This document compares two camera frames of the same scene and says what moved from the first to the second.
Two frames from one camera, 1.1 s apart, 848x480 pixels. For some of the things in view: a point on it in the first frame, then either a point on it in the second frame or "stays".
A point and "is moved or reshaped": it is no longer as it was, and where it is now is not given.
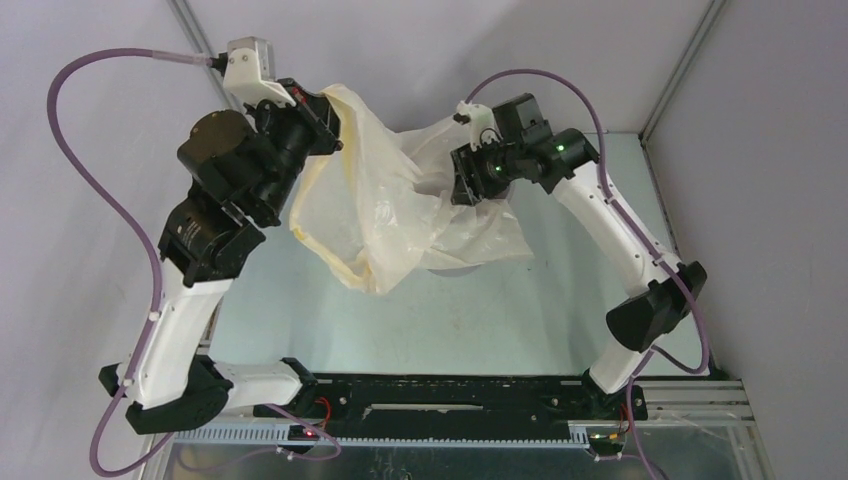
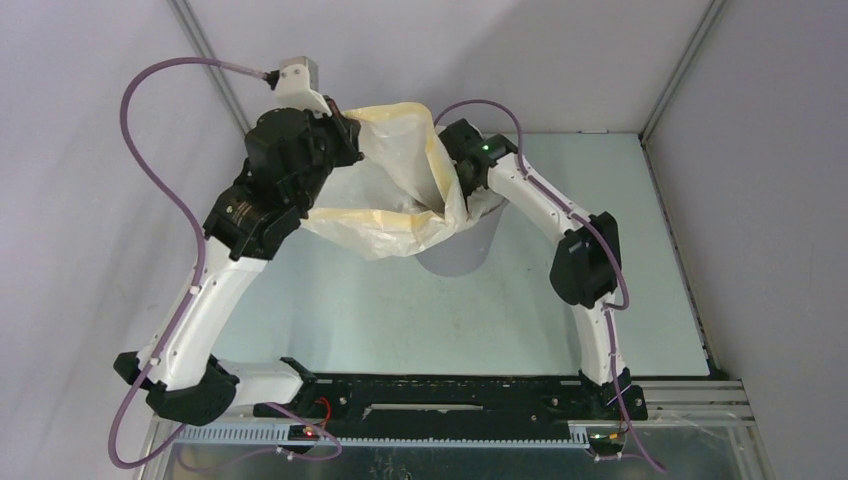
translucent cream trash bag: [378, 211] is moved or reshaped
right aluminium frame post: [714, 9] stays
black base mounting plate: [450, 407] stays
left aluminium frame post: [199, 41] stays
